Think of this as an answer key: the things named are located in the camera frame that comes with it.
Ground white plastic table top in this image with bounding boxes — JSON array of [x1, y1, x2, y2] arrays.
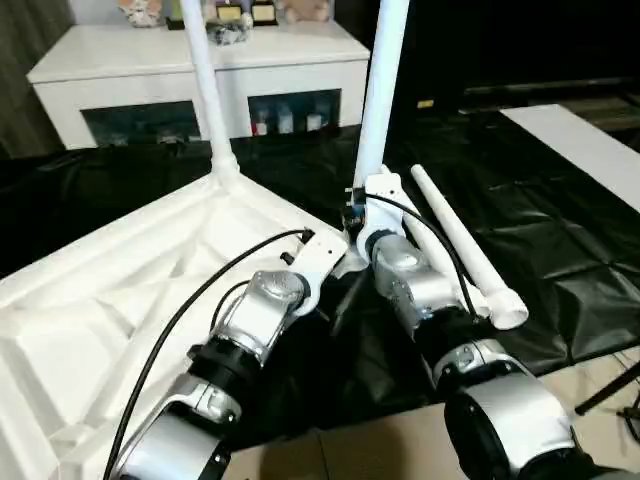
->
[[0, 149, 351, 480]]

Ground black work mat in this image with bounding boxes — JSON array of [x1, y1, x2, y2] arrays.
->
[[0, 109, 640, 446]]

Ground pink plush item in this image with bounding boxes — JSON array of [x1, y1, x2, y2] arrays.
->
[[279, 0, 331, 24]]

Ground white cabinet with glass doors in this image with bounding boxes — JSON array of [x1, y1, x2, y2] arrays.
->
[[25, 23, 371, 151]]

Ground floral patterned pot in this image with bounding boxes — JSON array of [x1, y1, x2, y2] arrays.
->
[[118, 0, 162, 28]]

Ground black tripod leg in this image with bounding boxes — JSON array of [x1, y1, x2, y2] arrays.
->
[[574, 369, 640, 416]]

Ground grey curtain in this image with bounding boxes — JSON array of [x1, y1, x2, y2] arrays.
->
[[0, 0, 71, 161]]

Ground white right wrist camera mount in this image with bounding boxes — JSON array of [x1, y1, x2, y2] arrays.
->
[[352, 167, 419, 261]]

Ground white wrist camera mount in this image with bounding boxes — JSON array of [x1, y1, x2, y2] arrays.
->
[[352, 167, 419, 261], [279, 232, 351, 316]]

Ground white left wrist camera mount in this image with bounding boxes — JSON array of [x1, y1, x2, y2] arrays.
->
[[279, 232, 351, 316]]

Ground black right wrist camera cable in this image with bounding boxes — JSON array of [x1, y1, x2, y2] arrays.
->
[[364, 192, 476, 316]]

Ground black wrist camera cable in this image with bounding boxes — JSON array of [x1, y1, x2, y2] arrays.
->
[[364, 192, 476, 316], [102, 228, 314, 480]]

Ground black left wrist camera cable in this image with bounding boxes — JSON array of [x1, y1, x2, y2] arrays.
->
[[102, 228, 314, 480]]

